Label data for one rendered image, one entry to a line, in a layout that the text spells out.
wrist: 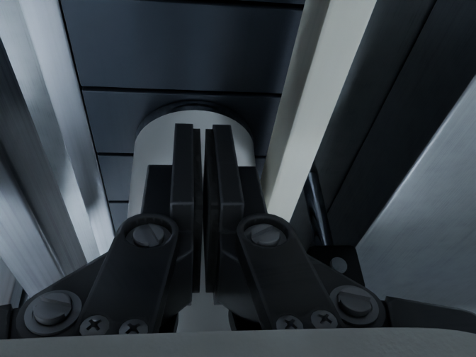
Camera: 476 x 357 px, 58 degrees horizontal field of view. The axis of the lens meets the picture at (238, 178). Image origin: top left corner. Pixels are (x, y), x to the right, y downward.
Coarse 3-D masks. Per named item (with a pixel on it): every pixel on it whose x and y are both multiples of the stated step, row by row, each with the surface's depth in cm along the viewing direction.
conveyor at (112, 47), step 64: (64, 0) 13; (128, 0) 13; (192, 0) 14; (256, 0) 14; (128, 64) 15; (192, 64) 16; (256, 64) 16; (128, 128) 18; (256, 128) 18; (128, 192) 22
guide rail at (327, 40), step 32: (320, 0) 11; (352, 0) 10; (320, 32) 11; (352, 32) 11; (320, 64) 12; (288, 96) 14; (320, 96) 12; (288, 128) 14; (320, 128) 14; (288, 160) 15; (288, 192) 16
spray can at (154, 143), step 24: (144, 120) 17; (168, 120) 16; (192, 120) 16; (216, 120) 16; (240, 120) 17; (144, 144) 16; (168, 144) 16; (240, 144) 17; (144, 168) 16; (192, 312) 12; (216, 312) 12
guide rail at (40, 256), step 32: (0, 64) 6; (0, 96) 6; (0, 128) 6; (32, 128) 8; (0, 160) 7; (32, 160) 8; (0, 192) 7; (32, 192) 8; (0, 224) 8; (32, 224) 8; (64, 224) 10; (0, 256) 9; (32, 256) 9; (64, 256) 10; (32, 288) 11
